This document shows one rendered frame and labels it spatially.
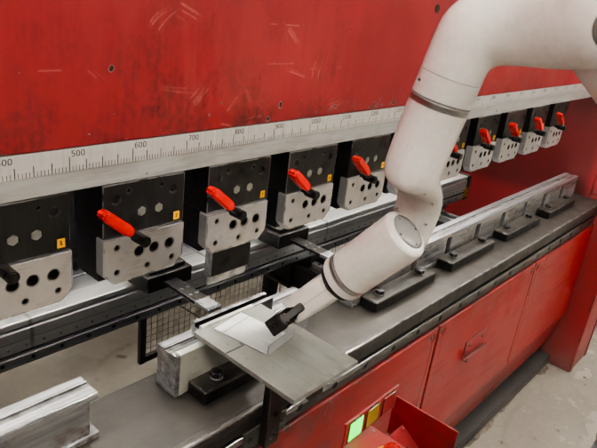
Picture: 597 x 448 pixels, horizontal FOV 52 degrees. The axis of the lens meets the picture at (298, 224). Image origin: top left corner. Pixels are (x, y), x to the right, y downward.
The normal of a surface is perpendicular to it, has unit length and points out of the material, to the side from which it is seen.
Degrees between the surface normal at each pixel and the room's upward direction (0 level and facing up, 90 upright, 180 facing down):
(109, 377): 0
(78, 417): 90
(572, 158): 90
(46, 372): 0
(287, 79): 90
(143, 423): 0
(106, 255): 90
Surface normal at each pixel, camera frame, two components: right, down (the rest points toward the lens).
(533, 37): -0.81, 0.29
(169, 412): 0.11, -0.92
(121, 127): 0.74, 0.33
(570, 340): -0.66, 0.21
